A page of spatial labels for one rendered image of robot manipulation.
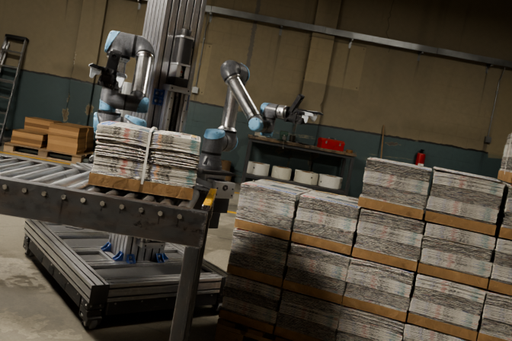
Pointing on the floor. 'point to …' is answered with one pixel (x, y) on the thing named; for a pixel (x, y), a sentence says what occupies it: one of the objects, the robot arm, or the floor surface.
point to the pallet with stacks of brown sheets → (52, 139)
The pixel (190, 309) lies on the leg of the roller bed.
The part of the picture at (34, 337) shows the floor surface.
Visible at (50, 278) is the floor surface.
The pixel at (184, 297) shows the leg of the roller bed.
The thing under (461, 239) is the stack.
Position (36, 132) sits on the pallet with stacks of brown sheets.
